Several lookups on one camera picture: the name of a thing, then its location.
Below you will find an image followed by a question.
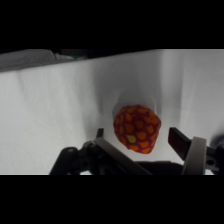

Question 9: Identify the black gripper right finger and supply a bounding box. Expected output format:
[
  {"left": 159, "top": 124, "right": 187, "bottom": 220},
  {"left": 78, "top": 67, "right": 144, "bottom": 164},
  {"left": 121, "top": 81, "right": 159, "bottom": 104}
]
[{"left": 167, "top": 126, "right": 208, "bottom": 176}]

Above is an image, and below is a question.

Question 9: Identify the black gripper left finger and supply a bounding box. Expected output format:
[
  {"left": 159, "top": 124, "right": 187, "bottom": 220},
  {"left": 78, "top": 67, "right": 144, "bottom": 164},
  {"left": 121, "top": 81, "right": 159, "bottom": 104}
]
[{"left": 93, "top": 127, "right": 153, "bottom": 176}]

